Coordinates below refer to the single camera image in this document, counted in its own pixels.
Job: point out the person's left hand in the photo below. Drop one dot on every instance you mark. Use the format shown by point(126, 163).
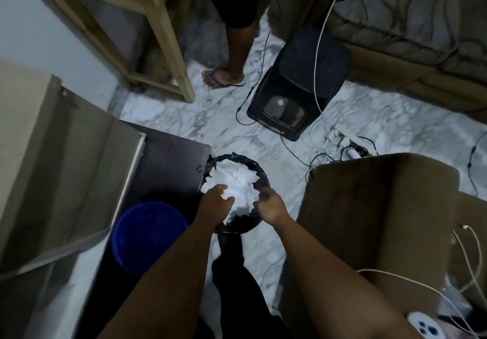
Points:
point(213, 210)

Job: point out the person's right hand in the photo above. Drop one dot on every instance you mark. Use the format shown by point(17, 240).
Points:
point(273, 210)

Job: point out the person's left thumb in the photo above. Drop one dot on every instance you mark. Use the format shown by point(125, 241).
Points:
point(229, 202)

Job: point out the person's right thumb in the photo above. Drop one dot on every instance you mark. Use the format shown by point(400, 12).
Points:
point(258, 206)

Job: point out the white paper pile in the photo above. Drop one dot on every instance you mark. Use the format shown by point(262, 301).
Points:
point(237, 182)

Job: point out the black bin bag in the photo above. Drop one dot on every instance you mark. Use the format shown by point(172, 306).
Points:
point(262, 182)

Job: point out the person's right forearm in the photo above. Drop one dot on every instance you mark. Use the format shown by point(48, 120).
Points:
point(334, 285)

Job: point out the person's left forearm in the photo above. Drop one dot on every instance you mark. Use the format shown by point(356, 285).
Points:
point(167, 285)

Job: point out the black round waste bin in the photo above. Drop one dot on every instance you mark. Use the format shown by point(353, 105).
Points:
point(237, 228)

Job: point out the dark wooden cabinet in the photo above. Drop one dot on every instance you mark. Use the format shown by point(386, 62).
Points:
point(167, 167)

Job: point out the person's black trouser leg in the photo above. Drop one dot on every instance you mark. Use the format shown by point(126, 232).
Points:
point(243, 293)

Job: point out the blue plastic bucket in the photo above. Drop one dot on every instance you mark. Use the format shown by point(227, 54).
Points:
point(146, 236)

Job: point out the black plug adapter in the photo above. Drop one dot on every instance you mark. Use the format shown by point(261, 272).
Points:
point(359, 149)

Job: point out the white power strip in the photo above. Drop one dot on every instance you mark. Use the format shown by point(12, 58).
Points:
point(352, 137)

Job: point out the brown fabric armchair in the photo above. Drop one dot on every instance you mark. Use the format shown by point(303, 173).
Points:
point(380, 221)

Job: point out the purple flip-flop sandal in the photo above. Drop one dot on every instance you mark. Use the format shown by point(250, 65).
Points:
point(218, 79)

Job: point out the black speaker box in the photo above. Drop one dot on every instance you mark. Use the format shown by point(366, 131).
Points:
point(300, 80)

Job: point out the beige metal appliance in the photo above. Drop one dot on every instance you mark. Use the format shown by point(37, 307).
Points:
point(57, 167)

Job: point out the white device with dark buttons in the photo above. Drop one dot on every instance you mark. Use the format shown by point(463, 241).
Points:
point(424, 326)

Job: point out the grey patterned sofa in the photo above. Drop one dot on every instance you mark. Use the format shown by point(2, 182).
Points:
point(411, 27)

